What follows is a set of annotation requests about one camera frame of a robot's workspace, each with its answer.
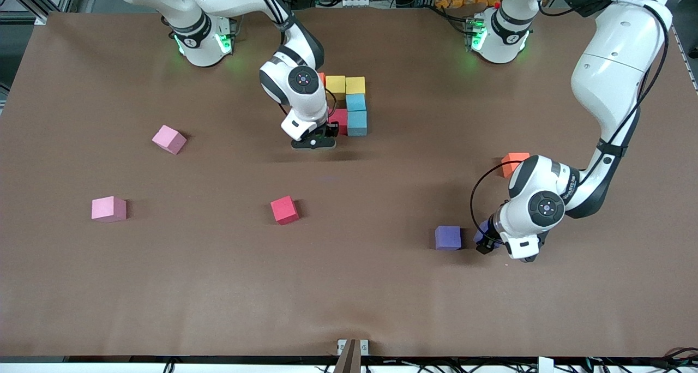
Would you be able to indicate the red foam cube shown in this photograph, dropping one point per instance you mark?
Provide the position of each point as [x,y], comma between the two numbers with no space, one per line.
[284,209]
[341,116]

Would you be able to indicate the grey camera pole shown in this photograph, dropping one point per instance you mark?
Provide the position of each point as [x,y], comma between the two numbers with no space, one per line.
[349,359]

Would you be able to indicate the pink foam cube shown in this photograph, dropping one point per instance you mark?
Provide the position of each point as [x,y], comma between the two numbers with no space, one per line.
[169,138]
[108,208]

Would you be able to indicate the silver mounting bracket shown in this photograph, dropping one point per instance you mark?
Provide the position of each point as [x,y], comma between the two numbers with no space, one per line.
[341,344]

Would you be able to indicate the orange foam cube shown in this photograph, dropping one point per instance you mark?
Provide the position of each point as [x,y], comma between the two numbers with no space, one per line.
[510,159]
[322,78]

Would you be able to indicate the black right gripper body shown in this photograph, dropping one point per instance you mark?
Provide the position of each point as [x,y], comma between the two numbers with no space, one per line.
[332,127]

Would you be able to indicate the blue foam cube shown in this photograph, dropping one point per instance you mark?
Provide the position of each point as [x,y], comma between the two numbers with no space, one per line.
[355,102]
[357,123]

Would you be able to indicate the brown paper table cover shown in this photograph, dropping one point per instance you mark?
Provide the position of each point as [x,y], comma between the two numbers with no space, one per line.
[349,286]

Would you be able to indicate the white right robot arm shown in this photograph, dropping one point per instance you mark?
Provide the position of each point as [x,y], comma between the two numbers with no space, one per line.
[300,89]

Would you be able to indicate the yellow foam cube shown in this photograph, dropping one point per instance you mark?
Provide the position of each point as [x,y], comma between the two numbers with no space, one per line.
[355,85]
[337,85]

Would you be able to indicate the aluminium side rail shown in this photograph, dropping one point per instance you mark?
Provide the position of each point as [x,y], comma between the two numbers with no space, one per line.
[686,56]

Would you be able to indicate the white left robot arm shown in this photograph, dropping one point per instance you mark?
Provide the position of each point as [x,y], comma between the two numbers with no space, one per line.
[611,78]

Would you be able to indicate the white power strip with plugs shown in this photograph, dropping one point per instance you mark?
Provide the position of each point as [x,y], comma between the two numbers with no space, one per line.
[240,13]

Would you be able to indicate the purple foam cube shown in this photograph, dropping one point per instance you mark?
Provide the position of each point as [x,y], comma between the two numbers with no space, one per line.
[480,234]
[448,236]

